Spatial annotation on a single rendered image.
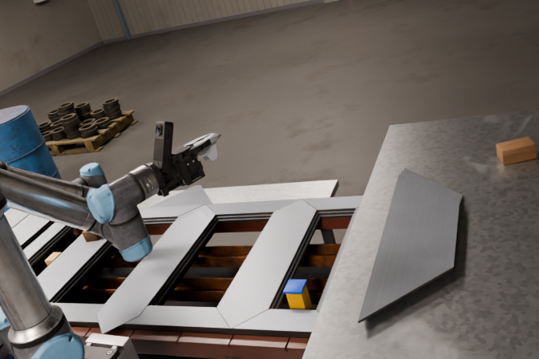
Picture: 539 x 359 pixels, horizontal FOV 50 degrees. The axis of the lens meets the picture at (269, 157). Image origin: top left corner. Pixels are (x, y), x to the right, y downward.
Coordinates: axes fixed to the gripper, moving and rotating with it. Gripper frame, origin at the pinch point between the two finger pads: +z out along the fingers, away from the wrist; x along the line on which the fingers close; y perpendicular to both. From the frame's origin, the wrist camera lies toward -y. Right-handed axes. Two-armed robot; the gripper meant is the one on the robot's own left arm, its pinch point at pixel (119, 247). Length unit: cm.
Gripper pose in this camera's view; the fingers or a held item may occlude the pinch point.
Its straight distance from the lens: 234.1
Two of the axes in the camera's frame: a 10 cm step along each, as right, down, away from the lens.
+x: 3.3, -4.6, 8.3
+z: 2.5, 8.8, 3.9
